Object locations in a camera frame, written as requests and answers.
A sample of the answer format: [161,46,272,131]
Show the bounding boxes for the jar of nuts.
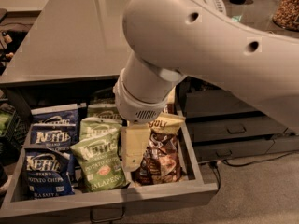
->
[272,0,299,31]

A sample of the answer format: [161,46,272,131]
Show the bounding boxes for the green chip bag back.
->
[87,104,121,119]

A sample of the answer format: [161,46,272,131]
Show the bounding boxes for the black crate with green items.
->
[0,103,20,147]

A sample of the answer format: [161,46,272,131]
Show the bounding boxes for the closed grey drawer lower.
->
[193,135,299,162]

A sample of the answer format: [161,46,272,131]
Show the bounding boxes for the closed grey drawer middle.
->
[187,117,286,142]

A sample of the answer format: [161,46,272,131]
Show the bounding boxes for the black floor cable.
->
[208,150,299,192]

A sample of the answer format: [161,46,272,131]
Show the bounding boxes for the green jalapeno chip bag front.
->
[71,132,127,192]

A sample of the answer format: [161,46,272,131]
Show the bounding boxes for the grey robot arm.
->
[113,0,299,131]

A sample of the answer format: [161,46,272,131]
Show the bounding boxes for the blue Kettle chip bag back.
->
[31,104,78,124]

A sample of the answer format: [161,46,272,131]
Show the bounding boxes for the closed grey drawer upper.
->
[184,90,255,118]

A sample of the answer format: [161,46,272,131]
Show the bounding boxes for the closed grey drawer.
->
[193,135,299,162]
[187,117,286,142]
[184,90,255,118]

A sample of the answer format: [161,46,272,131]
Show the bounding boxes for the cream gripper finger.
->
[121,124,151,172]

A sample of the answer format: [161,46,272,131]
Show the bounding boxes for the brown Late July bag front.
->
[134,113,185,185]

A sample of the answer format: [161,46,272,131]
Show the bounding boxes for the open grey top drawer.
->
[0,102,219,220]

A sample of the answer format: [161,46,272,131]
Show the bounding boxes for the blue kettle chip bag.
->
[30,124,77,152]
[31,104,78,124]
[24,147,74,199]

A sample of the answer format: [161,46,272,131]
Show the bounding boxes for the blue Kettle chip bag front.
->
[24,147,74,199]

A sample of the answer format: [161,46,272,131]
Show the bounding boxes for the black drawer handle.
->
[90,207,126,224]

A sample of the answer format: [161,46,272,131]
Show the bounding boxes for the brown late july bag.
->
[134,113,185,185]
[164,88,176,114]

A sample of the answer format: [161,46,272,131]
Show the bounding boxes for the brown Late July bag back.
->
[164,88,176,114]

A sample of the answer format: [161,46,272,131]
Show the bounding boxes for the blue Kettle chip bag middle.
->
[30,124,77,152]

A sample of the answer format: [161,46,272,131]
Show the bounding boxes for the green chip bag middle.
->
[79,117,122,140]

